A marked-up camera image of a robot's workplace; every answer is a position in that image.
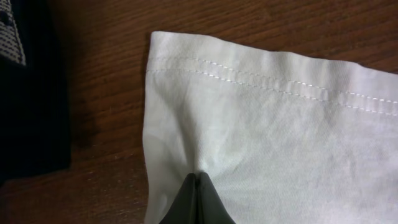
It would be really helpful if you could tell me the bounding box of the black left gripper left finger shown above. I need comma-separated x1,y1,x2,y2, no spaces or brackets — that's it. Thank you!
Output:
160,173,197,224

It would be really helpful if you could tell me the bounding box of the white t-shirt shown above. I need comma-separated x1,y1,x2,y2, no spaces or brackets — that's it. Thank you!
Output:
142,32,397,223

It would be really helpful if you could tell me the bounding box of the folded black garment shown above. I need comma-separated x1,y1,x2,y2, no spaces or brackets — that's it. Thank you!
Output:
1,0,71,183

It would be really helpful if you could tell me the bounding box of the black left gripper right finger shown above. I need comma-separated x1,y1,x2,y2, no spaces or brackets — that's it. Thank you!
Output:
197,172,235,224

